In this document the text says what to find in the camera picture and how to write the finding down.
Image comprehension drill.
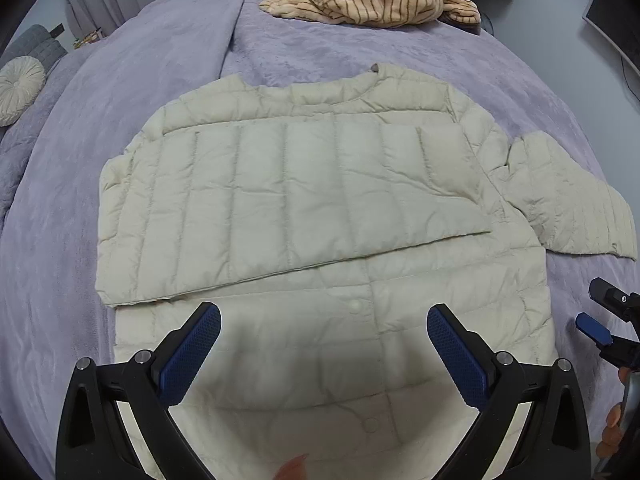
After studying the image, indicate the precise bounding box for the curved monitor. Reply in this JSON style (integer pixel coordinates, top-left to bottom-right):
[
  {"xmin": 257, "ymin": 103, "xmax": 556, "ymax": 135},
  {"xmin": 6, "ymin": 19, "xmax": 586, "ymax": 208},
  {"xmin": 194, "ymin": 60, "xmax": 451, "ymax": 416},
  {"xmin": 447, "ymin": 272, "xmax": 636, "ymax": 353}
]
[{"xmin": 582, "ymin": 0, "xmax": 640, "ymax": 86}]

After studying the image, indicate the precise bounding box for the purple fleece blanket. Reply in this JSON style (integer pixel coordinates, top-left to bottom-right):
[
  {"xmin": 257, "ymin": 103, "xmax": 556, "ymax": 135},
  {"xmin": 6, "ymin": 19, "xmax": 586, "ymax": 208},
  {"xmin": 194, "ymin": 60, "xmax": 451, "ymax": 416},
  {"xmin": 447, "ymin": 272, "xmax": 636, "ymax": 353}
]
[{"xmin": 0, "ymin": 0, "xmax": 640, "ymax": 480}]

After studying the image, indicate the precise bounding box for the person's left hand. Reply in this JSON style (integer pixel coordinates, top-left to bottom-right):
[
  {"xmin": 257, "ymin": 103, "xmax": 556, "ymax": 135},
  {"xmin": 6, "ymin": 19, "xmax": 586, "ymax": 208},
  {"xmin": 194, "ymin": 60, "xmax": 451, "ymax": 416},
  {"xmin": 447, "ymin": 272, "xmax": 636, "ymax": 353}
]
[{"xmin": 275, "ymin": 454, "xmax": 310, "ymax": 480}]

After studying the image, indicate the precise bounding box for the grey quilted cushion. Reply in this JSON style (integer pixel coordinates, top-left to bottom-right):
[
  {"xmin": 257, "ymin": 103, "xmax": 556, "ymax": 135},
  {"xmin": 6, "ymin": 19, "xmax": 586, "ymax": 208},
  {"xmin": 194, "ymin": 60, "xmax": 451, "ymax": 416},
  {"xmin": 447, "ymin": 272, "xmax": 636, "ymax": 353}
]
[{"xmin": 0, "ymin": 24, "xmax": 68, "ymax": 73}]

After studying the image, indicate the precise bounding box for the person's right hand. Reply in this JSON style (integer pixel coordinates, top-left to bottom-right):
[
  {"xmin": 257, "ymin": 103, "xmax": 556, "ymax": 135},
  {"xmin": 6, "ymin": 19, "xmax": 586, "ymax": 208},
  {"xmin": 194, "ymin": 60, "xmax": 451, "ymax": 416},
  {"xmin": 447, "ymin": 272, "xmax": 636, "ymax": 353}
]
[{"xmin": 597, "ymin": 366, "xmax": 630, "ymax": 458}]

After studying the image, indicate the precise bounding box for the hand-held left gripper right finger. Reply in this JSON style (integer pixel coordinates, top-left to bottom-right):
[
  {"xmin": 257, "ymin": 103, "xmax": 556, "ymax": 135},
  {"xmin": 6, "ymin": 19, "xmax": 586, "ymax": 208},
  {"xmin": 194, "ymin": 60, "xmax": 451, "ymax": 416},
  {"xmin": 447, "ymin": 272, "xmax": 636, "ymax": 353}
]
[{"xmin": 426, "ymin": 302, "xmax": 593, "ymax": 480}]

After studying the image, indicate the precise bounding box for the cream quilted puffer jacket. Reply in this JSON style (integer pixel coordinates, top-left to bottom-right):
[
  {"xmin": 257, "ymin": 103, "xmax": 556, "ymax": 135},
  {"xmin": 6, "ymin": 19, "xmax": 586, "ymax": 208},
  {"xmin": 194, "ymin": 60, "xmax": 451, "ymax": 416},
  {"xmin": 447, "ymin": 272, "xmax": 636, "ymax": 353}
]
[{"xmin": 95, "ymin": 62, "xmax": 635, "ymax": 480}]

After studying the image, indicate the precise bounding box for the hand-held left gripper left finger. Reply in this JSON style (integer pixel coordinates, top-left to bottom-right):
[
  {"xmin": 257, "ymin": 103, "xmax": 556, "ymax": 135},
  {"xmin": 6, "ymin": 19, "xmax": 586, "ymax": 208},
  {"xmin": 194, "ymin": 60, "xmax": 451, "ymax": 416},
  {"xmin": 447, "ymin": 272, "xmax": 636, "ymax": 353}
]
[{"xmin": 56, "ymin": 301, "xmax": 222, "ymax": 480}]

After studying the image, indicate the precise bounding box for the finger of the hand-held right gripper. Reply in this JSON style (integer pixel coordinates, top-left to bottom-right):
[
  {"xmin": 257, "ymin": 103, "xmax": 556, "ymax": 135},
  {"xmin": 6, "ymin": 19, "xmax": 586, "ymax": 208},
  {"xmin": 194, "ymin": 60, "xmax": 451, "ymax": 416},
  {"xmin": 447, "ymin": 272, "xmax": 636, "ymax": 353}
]
[
  {"xmin": 588, "ymin": 277, "xmax": 640, "ymax": 322},
  {"xmin": 575, "ymin": 312, "xmax": 640, "ymax": 362}
]

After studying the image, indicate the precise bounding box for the round pleated cream pillow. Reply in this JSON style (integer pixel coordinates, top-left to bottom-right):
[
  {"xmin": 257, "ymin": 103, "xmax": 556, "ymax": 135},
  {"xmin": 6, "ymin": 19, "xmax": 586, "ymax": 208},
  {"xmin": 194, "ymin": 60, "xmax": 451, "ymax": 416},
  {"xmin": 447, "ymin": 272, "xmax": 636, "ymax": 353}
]
[{"xmin": 0, "ymin": 56, "xmax": 47, "ymax": 127}]

